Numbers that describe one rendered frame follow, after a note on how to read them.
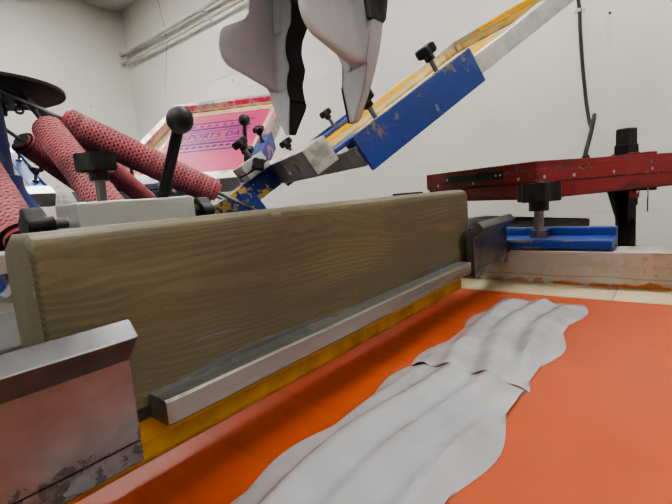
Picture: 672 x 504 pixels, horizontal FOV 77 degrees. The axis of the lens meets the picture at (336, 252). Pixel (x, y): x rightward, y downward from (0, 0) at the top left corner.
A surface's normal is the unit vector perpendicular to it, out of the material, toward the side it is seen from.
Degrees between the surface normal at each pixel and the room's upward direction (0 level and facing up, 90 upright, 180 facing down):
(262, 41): 98
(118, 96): 90
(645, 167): 90
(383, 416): 29
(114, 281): 90
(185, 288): 90
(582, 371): 0
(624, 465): 0
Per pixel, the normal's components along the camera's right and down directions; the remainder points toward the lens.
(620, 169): 0.36, 0.10
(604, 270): -0.62, 0.15
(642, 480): -0.08, -0.99
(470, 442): 0.39, -0.77
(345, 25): 0.77, -0.11
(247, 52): 0.74, 0.17
